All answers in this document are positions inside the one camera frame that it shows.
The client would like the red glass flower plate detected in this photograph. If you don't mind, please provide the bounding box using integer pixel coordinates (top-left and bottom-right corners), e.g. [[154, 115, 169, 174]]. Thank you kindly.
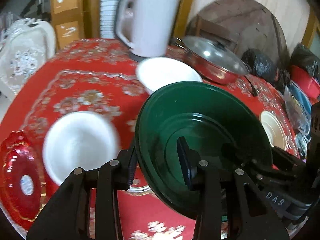
[[1, 131, 46, 230]]

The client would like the cream plastic ribbed bowl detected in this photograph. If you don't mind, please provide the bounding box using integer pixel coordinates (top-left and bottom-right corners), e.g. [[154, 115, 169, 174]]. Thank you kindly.
[[259, 111, 287, 150]]

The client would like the small white foam bowl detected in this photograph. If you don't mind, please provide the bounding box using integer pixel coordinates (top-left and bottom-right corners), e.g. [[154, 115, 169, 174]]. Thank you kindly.
[[42, 111, 120, 186]]

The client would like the green plastic bowl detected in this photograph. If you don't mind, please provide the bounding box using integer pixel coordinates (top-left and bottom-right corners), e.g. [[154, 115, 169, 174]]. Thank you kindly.
[[135, 82, 272, 219]]

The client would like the large white foam bowl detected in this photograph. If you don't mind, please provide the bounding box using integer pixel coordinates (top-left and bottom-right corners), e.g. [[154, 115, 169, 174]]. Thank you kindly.
[[136, 57, 203, 95]]

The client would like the clear plastic bag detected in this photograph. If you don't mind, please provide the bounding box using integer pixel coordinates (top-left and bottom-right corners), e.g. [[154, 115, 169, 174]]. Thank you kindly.
[[283, 81, 311, 136]]

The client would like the red plastic basin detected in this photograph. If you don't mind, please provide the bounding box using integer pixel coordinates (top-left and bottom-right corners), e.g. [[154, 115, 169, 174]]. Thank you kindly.
[[290, 65, 320, 99]]

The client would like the black plastic bag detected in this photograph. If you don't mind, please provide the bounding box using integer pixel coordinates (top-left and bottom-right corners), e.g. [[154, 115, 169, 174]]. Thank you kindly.
[[241, 49, 279, 84], [290, 43, 319, 79]]

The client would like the steel pot with lid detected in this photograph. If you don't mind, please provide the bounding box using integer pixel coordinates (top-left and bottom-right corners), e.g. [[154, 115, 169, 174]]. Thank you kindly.
[[174, 36, 249, 85]]

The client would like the round wooden tabletop leaning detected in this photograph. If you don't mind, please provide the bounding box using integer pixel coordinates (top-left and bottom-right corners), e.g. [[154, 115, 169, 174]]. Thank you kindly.
[[186, 0, 290, 69]]

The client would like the white ornate floral chair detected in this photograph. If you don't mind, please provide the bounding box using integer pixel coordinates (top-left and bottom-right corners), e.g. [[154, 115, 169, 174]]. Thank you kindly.
[[1, 18, 56, 101]]

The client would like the white electric kettle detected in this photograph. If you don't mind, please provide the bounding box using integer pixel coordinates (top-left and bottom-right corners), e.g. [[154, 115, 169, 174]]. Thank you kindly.
[[113, 0, 180, 62]]

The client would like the wooden cabinet door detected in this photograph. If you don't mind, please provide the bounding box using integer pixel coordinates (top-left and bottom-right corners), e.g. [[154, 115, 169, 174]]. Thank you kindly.
[[50, 0, 85, 49]]

